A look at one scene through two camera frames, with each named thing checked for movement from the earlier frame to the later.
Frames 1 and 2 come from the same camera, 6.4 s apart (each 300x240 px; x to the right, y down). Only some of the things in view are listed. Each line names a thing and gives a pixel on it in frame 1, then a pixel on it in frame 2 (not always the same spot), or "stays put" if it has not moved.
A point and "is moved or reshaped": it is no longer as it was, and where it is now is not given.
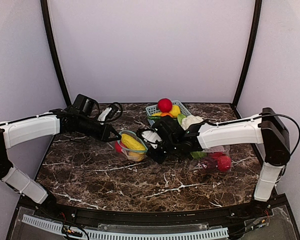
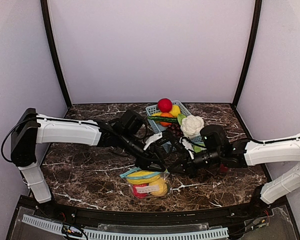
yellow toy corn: (131, 143) is moved or reshaped
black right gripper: (156, 146) -> (186, 166)
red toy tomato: (165, 105) stays put
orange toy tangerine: (166, 113) stays put
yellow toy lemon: (176, 110) stays put
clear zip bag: (133, 147) is moved or reshaped
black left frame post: (44, 7) stays put
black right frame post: (254, 39) stays put
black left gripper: (101, 131) -> (145, 162)
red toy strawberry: (117, 147) -> (140, 195)
